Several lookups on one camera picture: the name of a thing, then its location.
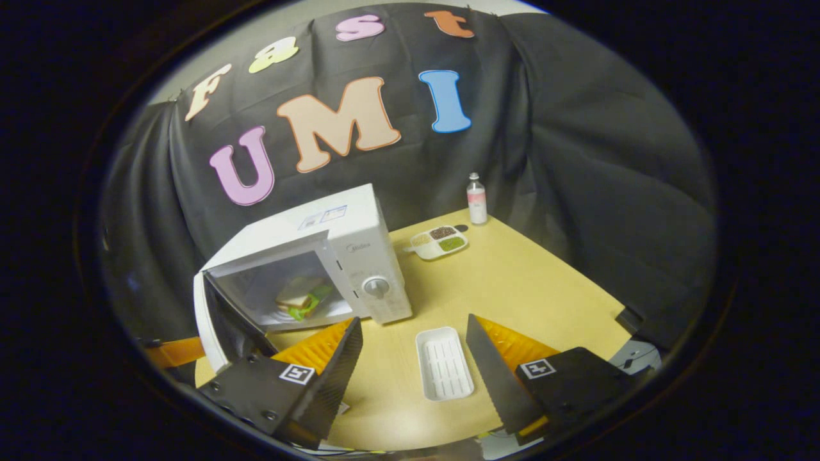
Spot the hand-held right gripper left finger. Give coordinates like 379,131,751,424
195,317,364,449

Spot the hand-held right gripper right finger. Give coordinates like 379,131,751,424
466,314,641,436

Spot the sandwich with green lettuce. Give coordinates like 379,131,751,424
275,277,334,321

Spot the white microwave oven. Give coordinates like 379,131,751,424
193,184,413,375

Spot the white ribbed plastic tray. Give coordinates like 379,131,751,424
415,327,475,402

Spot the divided plate with grains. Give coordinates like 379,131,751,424
410,224,468,260

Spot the black and grey object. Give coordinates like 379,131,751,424
615,307,664,375

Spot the small bottle with pink label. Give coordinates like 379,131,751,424
466,172,488,225

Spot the black backdrop cloth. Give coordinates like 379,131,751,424
102,3,717,359

